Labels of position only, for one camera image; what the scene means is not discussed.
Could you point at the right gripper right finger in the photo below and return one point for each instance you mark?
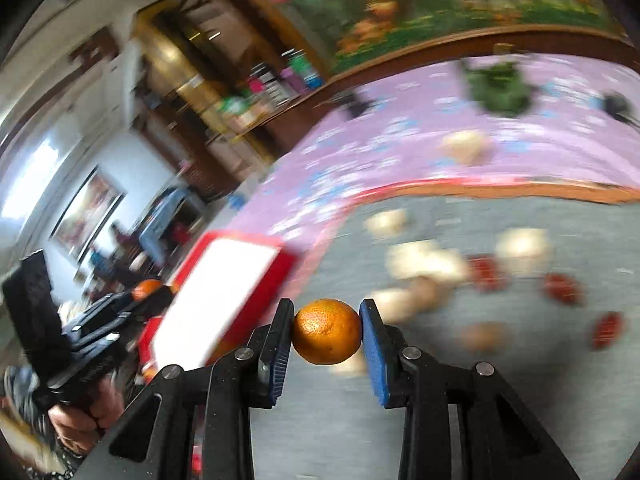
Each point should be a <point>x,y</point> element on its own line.
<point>500,437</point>

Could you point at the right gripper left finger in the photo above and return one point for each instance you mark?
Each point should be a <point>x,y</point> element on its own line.
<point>154,438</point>

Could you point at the orange tangerine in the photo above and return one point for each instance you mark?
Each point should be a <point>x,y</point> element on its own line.
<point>326,332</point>
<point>145,288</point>

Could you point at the brown round longan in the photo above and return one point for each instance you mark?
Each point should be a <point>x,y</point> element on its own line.
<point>487,337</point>

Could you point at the person's left hand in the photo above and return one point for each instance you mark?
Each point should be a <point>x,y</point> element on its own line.
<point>78,429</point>

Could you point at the grey felt mat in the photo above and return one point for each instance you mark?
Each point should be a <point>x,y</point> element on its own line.
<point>575,367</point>

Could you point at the red jujube date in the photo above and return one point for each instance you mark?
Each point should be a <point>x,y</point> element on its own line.
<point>608,329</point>
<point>486,274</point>

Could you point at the framed landscape painting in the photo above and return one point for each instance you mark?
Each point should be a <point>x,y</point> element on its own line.
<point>86,214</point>

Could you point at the brown round fruit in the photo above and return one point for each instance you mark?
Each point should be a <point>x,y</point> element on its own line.
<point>428,294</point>

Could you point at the red white shallow box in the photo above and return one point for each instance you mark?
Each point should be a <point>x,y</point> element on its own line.
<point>223,288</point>

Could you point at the large beige cake piece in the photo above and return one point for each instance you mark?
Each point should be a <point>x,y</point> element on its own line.
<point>425,258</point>

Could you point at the beige cake far left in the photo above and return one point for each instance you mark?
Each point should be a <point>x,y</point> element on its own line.
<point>387,223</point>

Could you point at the beige cake on tablecloth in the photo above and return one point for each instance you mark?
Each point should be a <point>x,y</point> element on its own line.
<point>467,147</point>

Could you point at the purple floral tablecloth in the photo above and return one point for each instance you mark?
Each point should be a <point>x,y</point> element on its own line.
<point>565,135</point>

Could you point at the black seatbelt buckle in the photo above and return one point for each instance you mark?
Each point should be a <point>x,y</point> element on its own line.
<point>618,107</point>

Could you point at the green leafy vegetable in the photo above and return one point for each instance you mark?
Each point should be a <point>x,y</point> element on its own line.
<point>499,89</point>

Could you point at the small black cylinder mount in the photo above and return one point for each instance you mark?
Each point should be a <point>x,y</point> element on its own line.
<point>351,104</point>

